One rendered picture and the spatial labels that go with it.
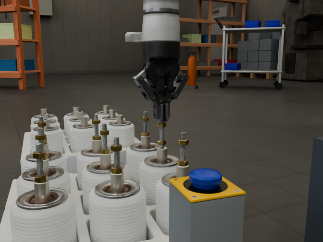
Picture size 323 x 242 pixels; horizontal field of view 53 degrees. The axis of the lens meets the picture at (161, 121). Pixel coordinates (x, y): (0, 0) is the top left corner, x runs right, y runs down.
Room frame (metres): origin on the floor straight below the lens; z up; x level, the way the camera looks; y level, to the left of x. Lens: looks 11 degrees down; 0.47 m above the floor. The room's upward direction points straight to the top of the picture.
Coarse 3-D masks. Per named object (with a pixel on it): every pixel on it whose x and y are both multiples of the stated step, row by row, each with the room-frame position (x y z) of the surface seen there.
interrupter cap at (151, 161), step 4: (152, 156) 0.69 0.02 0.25; (156, 156) 0.69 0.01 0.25; (168, 156) 0.69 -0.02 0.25; (172, 156) 0.69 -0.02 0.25; (144, 160) 0.66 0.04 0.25; (148, 160) 0.66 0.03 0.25; (152, 160) 0.66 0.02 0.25; (156, 160) 0.67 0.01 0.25; (168, 160) 0.67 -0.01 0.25; (172, 160) 0.66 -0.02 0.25; (176, 160) 0.66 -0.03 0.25; (148, 164) 0.64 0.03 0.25; (152, 164) 0.63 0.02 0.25; (156, 164) 0.64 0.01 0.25; (160, 164) 0.63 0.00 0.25; (164, 164) 0.64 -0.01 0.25; (168, 164) 0.64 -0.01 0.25; (172, 164) 0.63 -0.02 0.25; (176, 164) 0.64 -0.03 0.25
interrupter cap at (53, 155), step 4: (52, 152) 0.72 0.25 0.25; (56, 152) 0.72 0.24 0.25; (60, 152) 0.72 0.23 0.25; (28, 156) 0.69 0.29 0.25; (32, 156) 0.69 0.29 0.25; (52, 156) 0.69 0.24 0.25; (56, 156) 0.69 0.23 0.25; (60, 156) 0.69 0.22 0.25; (28, 160) 0.67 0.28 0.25; (32, 160) 0.66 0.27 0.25
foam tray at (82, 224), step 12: (72, 180) 0.74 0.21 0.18; (12, 192) 0.67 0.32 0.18; (72, 192) 0.67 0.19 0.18; (84, 216) 0.56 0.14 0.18; (0, 228) 0.51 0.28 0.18; (84, 228) 0.51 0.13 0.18; (156, 228) 0.51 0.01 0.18; (0, 240) 0.47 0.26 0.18; (84, 240) 0.47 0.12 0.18; (156, 240) 0.47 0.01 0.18; (168, 240) 0.47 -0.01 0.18
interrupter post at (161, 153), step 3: (159, 147) 0.66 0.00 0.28; (165, 147) 0.66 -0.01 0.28; (159, 150) 0.65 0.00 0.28; (162, 150) 0.65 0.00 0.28; (165, 150) 0.66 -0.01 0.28; (159, 153) 0.65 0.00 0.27; (162, 153) 0.65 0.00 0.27; (165, 153) 0.66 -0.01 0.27; (159, 156) 0.65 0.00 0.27; (162, 156) 0.65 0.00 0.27; (165, 156) 0.65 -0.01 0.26; (159, 159) 0.65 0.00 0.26; (162, 159) 0.65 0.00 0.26; (165, 159) 0.66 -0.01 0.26; (159, 162) 0.65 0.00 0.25; (162, 162) 0.65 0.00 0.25; (165, 162) 0.66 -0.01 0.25
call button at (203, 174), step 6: (204, 168) 0.39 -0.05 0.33; (192, 174) 0.37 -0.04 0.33; (198, 174) 0.37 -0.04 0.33; (204, 174) 0.37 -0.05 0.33; (210, 174) 0.37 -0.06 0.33; (216, 174) 0.37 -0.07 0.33; (192, 180) 0.36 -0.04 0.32; (198, 180) 0.36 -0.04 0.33; (204, 180) 0.35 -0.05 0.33; (210, 180) 0.35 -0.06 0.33; (216, 180) 0.36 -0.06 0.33; (198, 186) 0.36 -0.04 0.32; (204, 186) 0.36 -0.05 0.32; (210, 186) 0.36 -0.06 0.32; (216, 186) 0.36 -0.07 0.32
